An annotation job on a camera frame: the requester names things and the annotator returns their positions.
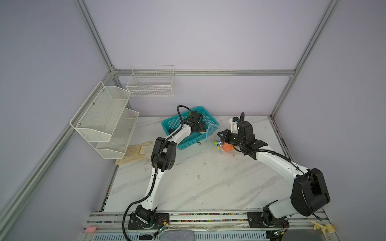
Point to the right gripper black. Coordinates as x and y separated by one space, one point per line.
226 132

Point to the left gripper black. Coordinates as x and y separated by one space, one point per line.
202 127

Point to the orange tangerine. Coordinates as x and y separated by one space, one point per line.
227 147

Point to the clear zip bag blue zipper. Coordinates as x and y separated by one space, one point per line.
212 133

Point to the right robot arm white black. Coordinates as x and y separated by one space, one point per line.
309 190

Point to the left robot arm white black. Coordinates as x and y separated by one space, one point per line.
163 158

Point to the white mesh two-tier shelf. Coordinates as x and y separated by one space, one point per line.
105 121

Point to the grey cloth pad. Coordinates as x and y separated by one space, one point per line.
178 235

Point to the beige tape scraps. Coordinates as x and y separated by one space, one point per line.
327 228

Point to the pink sponge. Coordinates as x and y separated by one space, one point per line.
90 230

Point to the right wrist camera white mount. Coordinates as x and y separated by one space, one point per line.
234 124

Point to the white wire wall basket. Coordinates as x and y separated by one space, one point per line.
151 81

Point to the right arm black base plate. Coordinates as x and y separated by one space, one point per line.
265 220

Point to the aluminium rail base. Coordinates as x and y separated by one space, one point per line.
229 225

